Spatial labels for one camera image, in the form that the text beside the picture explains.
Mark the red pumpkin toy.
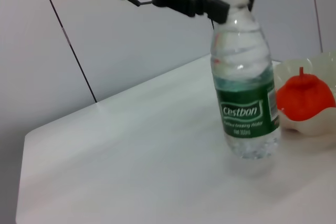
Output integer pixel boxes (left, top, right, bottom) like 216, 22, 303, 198
277, 67, 336, 122

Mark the pale green glass fruit bowl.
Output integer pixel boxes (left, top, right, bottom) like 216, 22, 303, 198
272, 51, 336, 151

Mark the clear green-label water bottle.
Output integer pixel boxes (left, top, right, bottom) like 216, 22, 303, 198
209, 0, 281, 159

